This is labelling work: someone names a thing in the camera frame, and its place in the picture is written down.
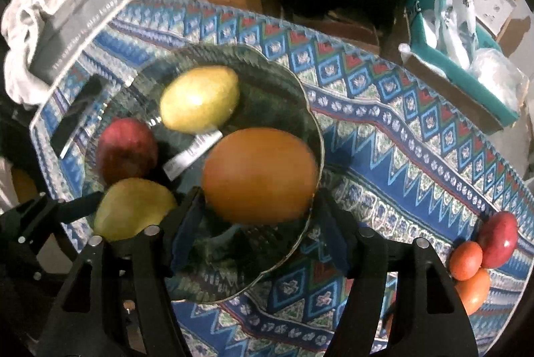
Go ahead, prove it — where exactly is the grey fabric storage bag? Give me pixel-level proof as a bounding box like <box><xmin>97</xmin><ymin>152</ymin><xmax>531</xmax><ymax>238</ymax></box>
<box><xmin>29</xmin><ymin>0</ymin><xmax>131</xmax><ymax>85</ymax></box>

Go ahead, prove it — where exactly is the small orange tangerine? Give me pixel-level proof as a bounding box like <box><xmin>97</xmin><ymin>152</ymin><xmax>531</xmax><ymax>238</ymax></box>
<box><xmin>449</xmin><ymin>241</ymin><xmax>483</xmax><ymax>281</ymax></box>

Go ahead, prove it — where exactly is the large orange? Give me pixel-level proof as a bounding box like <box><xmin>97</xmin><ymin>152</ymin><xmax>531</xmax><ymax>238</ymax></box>
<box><xmin>455</xmin><ymin>269</ymin><xmax>491</xmax><ymax>315</ymax></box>
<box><xmin>201</xmin><ymin>127</ymin><xmax>319</xmax><ymax>225</ymax></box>

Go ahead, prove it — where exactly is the blue patterned tablecloth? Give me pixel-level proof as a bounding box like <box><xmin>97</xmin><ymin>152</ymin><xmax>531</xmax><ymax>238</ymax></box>
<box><xmin>30</xmin><ymin>0</ymin><xmax>533</xmax><ymax>356</ymax></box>

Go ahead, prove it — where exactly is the brown cardboard box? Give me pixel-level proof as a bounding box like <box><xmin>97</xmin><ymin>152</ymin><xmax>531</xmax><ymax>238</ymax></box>
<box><xmin>398</xmin><ymin>43</ymin><xmax>503</xmax><ymax>135</ymax></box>

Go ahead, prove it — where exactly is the teal storage bin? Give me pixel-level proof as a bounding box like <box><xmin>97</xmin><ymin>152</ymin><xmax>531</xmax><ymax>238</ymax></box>
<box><xmin>406</xmin><ymin>0</ymin><xmax>520</xmax><ymax>128</ymax></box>

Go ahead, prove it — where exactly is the green glass plate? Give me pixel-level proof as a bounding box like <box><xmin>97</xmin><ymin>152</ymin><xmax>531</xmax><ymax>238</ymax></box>
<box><xmin>82</xmin><ymin>44</ymin><xmax>325</xmax><ymax>304</ymax></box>

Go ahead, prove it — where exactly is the red apple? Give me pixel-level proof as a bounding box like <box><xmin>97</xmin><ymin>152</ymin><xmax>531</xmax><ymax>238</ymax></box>
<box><xmin>477</xmin><ymin>211</ymin><xmax>519</xmax><ymax>269</ymax></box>
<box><xmin>96</xmin><ymin>117</ymin><xmax>159</xmax><ymax>186</ymax></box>

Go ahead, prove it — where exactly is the clear plastic bag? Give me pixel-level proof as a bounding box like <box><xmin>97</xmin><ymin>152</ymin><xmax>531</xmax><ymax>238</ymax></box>
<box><xmin>468</xmin><ymin>48</ymin><xmax>529</xmax><ymax>111</ymax></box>

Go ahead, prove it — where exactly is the black smartphone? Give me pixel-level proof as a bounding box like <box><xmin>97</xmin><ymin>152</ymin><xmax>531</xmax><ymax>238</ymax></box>
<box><xmin>51</xmin><ymin>74</ymin><xmax>108</xmax><ymax>159</ymax></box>

